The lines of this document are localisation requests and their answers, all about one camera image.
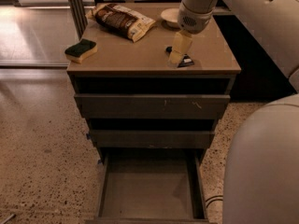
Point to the dark blue rxbar wrapper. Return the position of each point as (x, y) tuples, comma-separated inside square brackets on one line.
[(186, 61)]

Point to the dark metal window post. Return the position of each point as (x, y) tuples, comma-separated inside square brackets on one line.
[(78, 14)]

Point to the grey open bottom drawer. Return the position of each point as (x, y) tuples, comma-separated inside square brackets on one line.
[(151, 190)]

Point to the grey drawer cabinet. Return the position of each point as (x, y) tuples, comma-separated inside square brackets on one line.
[(123, 67)]

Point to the metal rod on floor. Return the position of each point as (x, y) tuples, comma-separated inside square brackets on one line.
[(5, 221)]

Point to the yellow green sponge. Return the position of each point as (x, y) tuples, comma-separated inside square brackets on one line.
[(80, 51)]

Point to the white ceramic bowl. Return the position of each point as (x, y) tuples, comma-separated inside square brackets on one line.
[(170, 15)]

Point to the brown and cream chip bag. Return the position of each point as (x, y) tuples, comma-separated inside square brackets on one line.
[(121, 20)]

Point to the grey top drawer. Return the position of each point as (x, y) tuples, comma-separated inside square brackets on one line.
[(161, 106)]

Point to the grey middle drawer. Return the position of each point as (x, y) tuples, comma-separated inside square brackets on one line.
[(152, 139)]

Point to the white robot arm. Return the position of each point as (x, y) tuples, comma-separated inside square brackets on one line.
[(261, 181)]

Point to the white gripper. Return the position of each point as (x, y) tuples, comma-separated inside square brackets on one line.
[(193, 20)]

